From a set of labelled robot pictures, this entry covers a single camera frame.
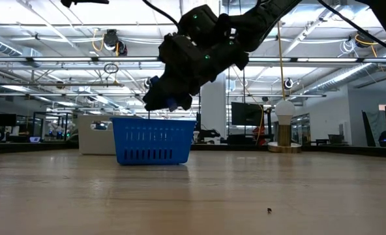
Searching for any looped black camera cable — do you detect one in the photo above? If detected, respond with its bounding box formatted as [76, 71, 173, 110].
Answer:
[142, 0, 181, 32]

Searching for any white bulb lamp wooden base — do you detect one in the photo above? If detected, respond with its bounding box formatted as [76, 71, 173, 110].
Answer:
[267, 99, 303, 153]

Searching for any red orange distant object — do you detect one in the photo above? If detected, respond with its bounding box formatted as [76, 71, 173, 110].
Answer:
[253, 126, 266, 147]

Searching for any beige plastic bin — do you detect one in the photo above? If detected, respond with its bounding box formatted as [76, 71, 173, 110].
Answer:
[78, 114, 138, 156]

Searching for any silver ventilation duct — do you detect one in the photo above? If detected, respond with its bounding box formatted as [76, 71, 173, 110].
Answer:
[305, 63, 376, 94]
[0, 32, 42, 68]

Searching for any white square pillar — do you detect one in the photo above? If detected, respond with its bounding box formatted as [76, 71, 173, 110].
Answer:
[201, 73, 227, 140]

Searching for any long black arm cable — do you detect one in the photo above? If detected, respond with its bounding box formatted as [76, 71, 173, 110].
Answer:
[316, 0, 386, 58]

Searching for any dark blue plastic item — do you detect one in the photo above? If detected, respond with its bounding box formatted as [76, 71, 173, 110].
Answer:
[149, 75, 178, 112]

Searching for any grey hanging tarp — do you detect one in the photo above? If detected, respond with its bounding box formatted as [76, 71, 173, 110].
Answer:
[362, 110, 386, 148]

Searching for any long ceiling light bar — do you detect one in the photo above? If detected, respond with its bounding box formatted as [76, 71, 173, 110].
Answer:
[0, 56, 373, 63]

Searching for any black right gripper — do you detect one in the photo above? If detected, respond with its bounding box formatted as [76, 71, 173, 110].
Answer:
[142, 32, 249, 112]

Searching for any dark distant chair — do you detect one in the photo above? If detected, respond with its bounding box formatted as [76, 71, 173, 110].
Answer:
[328, 133, 344, 146]

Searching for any yellow hanging cord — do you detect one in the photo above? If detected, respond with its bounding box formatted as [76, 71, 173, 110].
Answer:
[276, 21, 287, 101]

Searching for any low black aluminium frame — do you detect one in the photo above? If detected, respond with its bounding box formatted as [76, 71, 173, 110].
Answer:
[32, 110, 78, 142]

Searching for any black monitor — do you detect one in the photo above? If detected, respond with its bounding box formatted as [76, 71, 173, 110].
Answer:
[231, 101, 264, 127]

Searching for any blue plastic basket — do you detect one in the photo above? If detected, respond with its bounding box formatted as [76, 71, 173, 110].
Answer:
[110, 117, 197, 166]

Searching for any black table border rail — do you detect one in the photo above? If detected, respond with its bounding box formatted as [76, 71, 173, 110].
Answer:
[0, 142, 386, 160]

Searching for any small dark distant monitor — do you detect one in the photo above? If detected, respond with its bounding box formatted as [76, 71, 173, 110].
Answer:
[0, 113, 17, 127]

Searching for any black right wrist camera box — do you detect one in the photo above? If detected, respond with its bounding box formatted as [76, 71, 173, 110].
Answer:
[178, 4, 220, 46]

